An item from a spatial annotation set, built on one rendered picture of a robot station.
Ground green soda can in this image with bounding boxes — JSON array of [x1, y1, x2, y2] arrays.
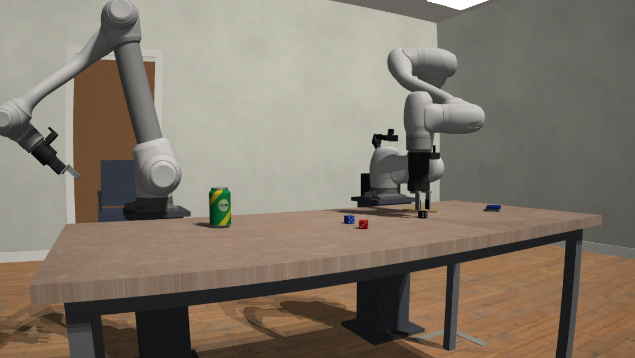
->
[[209, 187, 231, 228]]

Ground tan square mat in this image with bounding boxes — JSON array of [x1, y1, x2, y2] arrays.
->
[[401, 207, 438, 212]]

